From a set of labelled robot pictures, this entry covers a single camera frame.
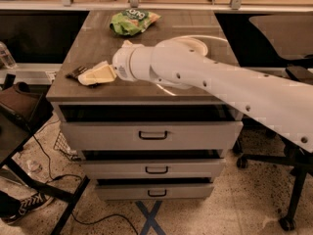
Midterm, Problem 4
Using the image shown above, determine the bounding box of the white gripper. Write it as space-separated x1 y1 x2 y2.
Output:
78 40 144 85

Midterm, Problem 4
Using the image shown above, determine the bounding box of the dark chocolate rxbar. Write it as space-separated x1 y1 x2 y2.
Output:
65 66 88 81

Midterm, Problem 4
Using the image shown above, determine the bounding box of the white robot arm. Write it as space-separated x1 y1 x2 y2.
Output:
78 39 313 153

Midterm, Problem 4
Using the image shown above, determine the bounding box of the green chip bag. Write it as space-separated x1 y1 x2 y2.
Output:
110 8 160 36

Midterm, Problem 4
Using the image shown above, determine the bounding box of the grey drawer cabinet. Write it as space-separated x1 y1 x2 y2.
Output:
47 11 242 188

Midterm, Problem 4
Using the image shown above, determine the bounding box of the white paper bowl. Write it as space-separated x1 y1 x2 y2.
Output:
172 37 208 57

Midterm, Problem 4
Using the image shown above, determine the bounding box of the top grey drawer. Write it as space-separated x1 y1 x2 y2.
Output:
61 121 243 151

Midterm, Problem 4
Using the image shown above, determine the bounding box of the grey drawer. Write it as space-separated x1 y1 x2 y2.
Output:
81 159 226 179
95 183 214 200
61 121 243 151

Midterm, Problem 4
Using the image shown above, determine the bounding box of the brown bag on table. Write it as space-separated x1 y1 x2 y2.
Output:
0 82 53 132

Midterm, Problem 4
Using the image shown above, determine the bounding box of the clear plastic water bottle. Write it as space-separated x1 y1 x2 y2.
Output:
0 42 17 69

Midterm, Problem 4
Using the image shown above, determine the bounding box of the middle grey drawer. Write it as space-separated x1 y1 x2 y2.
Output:
81 159 226 179

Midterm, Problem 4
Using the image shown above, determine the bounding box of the black side table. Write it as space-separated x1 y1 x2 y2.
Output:
0 93 91 235

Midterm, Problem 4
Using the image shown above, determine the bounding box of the bottom grey drawer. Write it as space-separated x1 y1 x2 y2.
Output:
95 183 214 200

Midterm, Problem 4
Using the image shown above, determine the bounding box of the plastic bottle on floor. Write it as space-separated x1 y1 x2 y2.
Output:
26 160 43 175

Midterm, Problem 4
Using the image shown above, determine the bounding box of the black office chair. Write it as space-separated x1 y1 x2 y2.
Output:
230 15 313 231

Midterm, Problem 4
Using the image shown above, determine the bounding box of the black sneaker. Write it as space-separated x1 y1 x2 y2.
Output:
0 191 54 224

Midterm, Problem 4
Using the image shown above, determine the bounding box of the wire mesh basket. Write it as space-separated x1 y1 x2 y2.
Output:
53 132 80 162

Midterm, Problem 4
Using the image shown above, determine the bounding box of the black floor cable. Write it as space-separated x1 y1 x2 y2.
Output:
31 134 139 235

